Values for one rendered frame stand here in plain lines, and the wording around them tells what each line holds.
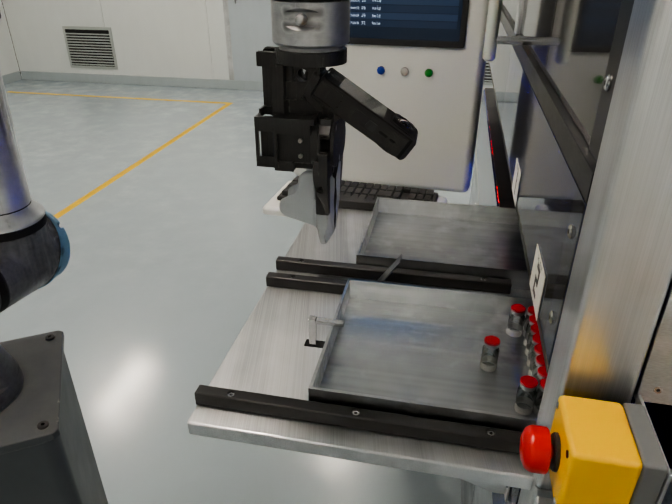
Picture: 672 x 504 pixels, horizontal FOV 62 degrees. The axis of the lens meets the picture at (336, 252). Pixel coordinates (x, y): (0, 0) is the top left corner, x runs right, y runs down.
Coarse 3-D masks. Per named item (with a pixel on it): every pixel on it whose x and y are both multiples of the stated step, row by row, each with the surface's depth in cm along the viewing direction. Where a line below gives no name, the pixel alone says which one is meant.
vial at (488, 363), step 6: (486, 348) 74; (492, 348) 73; (498, 348) 74; (486, 354) 74; (492, 354) 73; (498, 354) 74; (480, 360) 75; (486, 360) 74; (492, 360) 74; (480, 366) 75; (486, 366) 74; (492, 366) 74
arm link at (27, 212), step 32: (0, 96) 75; (0, 128) 76; (0, 160) 77; (0, 192) 78; (0, 224) 80; (32, 224) 82; (0, 256) 80; (32, 256) 84; (64, 256) 90; (32, 288) 86
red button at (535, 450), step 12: (528, 432) 48; (540, 432) 48; (528, 444) 48; (540, 444) 47; (552, 444) 49; (528, 456) 47; (540, 456) 47; (552, 456) 48; (528, 468) 48; (540, 468) 47
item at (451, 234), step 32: (384, 224) 115; (416, 224) 115; (448, 224) 115; (480, 224) 115; (512, 224) 115; (384, 256) 96; (416, 256) 103; (448, 256) 103; (480, 256) 103; (512, 256) 103; (512, 288) 94
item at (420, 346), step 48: (384, 288) 89; (432, 288) 87; (336, 336) 82; (384, 336) 82; (432, 336) 82; (480, 336) 82; (336, 384) 73; (384, 384) 73; (432, 384) 73; (480, 384) 73
